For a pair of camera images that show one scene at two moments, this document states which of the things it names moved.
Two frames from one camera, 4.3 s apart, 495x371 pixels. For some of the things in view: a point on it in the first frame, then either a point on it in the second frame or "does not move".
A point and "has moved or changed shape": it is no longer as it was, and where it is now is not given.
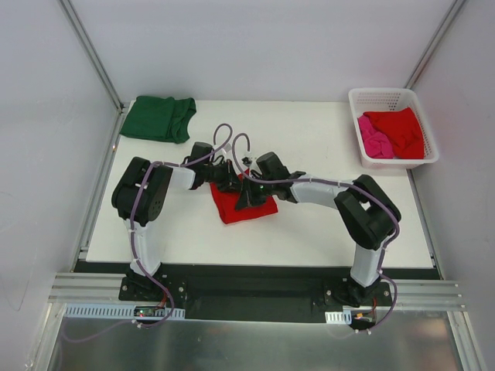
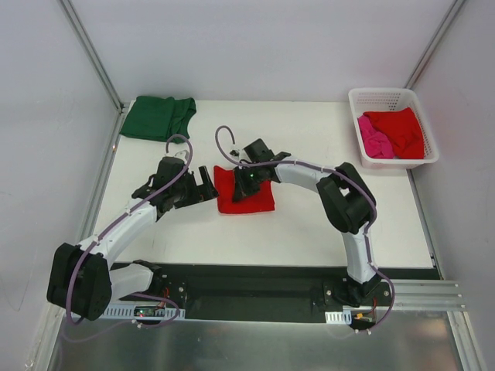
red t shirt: (227, 202) has moved or changed shape
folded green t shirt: (160, 117) does not move
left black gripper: (229, 178) -> (192, 189)
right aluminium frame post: (454, 9) does not move
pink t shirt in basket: (376, 144) does not move
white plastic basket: (391, 128) does not move
